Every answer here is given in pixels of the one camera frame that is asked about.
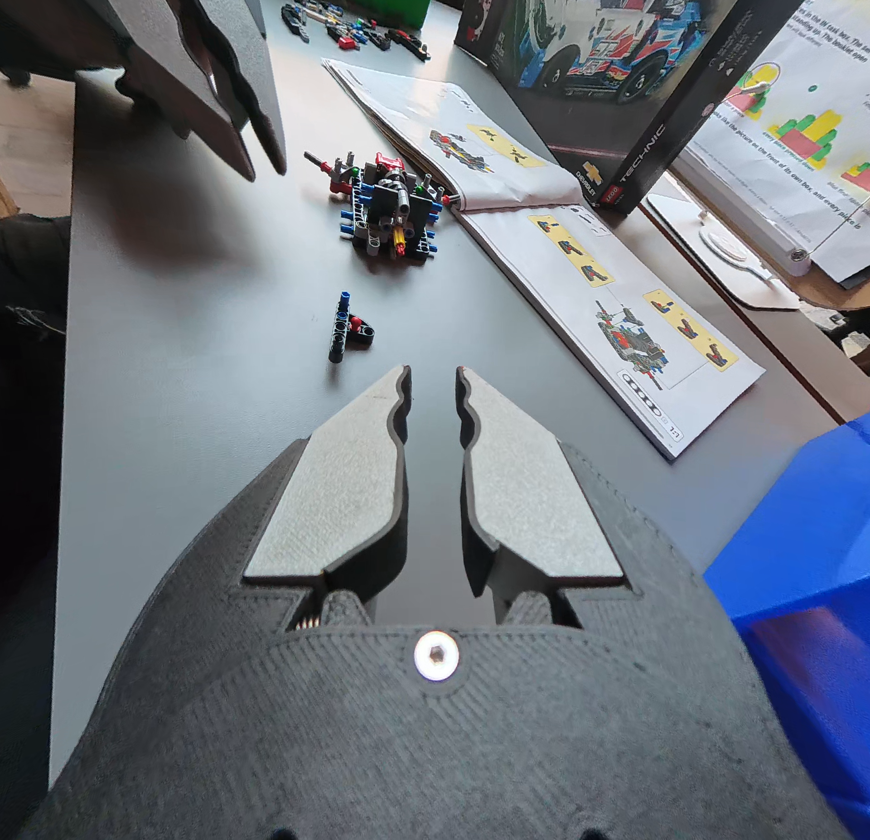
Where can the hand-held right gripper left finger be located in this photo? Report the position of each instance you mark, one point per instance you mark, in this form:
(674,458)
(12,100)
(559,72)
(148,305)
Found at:
(333,500)

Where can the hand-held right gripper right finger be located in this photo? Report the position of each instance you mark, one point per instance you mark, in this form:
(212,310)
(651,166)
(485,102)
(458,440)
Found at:
(537,507)

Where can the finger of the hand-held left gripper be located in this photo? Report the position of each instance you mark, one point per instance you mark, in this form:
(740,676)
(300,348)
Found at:
(170,51)
(238,45)

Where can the small black lego subassembly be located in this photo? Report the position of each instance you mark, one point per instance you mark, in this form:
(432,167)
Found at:
(338,340)

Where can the lego chassis assembly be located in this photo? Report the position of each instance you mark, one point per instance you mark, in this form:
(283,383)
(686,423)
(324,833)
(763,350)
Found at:
(391,204)

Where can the pile of loose lego pieces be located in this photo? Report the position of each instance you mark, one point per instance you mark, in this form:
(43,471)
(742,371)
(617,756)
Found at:
(346,35)

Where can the lego instruction booklet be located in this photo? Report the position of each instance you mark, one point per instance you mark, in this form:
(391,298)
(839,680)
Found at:
(544,262)

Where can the lego set box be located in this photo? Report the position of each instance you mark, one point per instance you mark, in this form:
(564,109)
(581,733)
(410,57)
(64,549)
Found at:
(612,31)

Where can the blue storage bin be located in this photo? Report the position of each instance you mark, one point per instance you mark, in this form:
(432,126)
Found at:
(802,582)

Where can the sign holder with printed sheet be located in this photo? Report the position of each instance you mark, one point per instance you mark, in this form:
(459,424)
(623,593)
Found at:
(781,174)

